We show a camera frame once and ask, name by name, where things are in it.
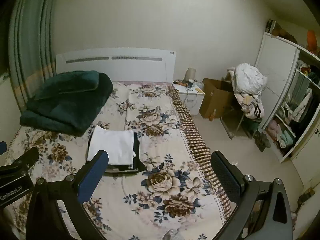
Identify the white nightstand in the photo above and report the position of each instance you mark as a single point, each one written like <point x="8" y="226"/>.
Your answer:
<point x="192" y="98"/>

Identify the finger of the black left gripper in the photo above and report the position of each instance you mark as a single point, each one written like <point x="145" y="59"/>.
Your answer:
<point x="3" y="147"/>

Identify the grey green curtain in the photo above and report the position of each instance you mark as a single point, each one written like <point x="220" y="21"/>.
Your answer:
<point x="31" y="56"/>

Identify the chair with clothes pile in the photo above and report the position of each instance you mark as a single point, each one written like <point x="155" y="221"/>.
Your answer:
<point x="247" y="111"/>

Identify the white t-shirt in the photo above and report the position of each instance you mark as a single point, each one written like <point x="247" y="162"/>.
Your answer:
<point x="117" y="144"/>

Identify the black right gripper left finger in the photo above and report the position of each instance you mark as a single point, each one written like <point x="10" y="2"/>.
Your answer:
<point x="44" y="219"/>

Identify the dark green folded blanket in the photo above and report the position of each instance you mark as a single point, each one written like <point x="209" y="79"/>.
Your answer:
<point x="68" y="103"/>

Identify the beige table lamp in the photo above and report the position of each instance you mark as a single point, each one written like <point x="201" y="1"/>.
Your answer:
<point x="190" y="74"/>

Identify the white wardrobe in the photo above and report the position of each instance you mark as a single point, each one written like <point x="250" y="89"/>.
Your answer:
<point x="291" y="96"/>

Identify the brown cardboard box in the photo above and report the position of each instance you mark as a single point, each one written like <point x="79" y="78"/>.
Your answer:
<point x="218" y="98"/>

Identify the floral bed blanket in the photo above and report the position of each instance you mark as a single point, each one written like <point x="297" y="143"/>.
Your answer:
<point x="178" y="189"/>

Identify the white bed headboard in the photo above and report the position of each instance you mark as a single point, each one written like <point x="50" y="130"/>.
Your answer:
<point x="121" y="64"/>

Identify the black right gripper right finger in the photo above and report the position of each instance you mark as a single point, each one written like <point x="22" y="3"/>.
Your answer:
<point x="262" y="208"/>

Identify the black grey striped folded garment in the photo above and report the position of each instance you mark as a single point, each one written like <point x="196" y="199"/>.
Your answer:
<point x="137" y="165"/>

